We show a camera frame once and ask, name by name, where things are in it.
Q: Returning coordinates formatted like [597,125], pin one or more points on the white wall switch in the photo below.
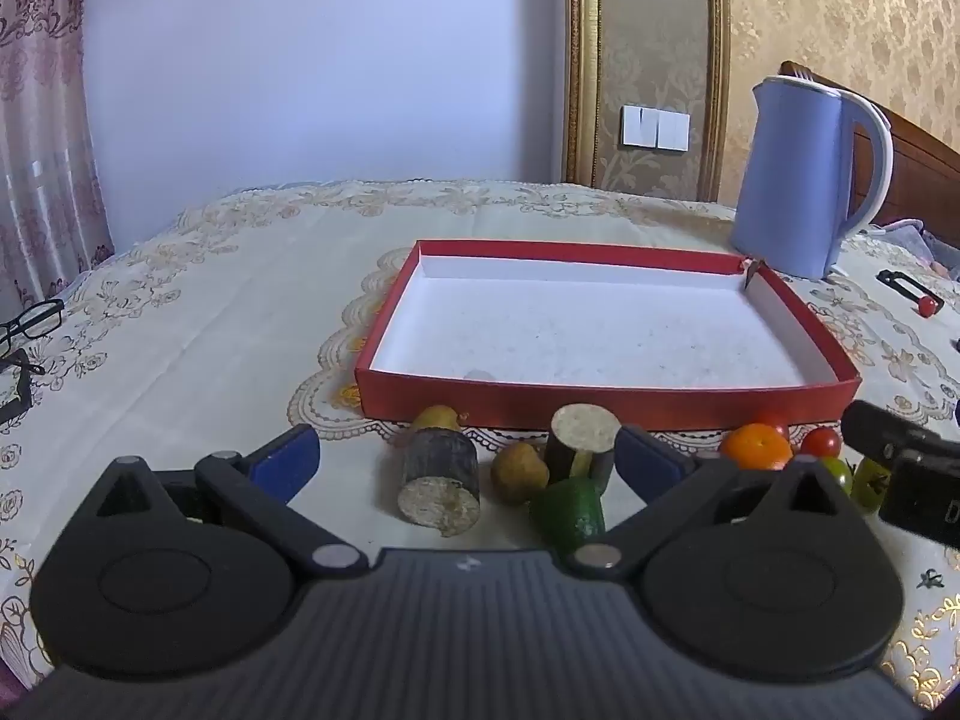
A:
[654,127]

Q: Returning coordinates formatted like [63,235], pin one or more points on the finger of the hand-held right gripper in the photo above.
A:
[874,427]

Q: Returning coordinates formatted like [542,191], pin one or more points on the pink patterned curtain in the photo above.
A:
[37,127]

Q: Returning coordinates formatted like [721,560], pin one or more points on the red shallow cardboard box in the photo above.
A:
[600,337]

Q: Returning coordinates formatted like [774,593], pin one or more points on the orange mandarin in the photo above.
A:
[756,448]

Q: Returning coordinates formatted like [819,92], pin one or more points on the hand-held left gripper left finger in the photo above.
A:
[289,461]

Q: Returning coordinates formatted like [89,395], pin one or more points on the short dark sugarcane piece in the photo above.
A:
[581,439]

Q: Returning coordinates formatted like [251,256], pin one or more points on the grey cloth pile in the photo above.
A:
[919,234]

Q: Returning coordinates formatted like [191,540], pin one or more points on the gold ornate wall frame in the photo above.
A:
[581,52]

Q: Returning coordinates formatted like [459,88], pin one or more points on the brown wooden headboard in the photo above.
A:
[926,172]

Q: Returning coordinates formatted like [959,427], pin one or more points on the black eyeglasses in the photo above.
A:
[46,313]

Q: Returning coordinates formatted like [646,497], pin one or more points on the long dark sugarcane piece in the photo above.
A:
[439,484]

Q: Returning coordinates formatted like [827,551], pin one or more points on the black flat object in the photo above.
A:
[22,397]

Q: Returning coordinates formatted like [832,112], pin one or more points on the small yellow fruit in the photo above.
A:
[435,418]

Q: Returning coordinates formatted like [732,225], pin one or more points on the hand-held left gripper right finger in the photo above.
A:
[645,461]

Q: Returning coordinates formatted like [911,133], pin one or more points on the green tomato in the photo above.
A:
[868,484]
[838,474]

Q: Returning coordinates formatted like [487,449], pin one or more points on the blue electric kettle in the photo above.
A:
[791,180]

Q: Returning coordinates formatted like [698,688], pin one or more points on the black rectangular frame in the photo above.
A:
[892,279]

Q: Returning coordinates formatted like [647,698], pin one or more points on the brown round fruit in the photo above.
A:
[517,472]

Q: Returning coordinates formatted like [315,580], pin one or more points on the green cucumber piece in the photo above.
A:
[570,514]

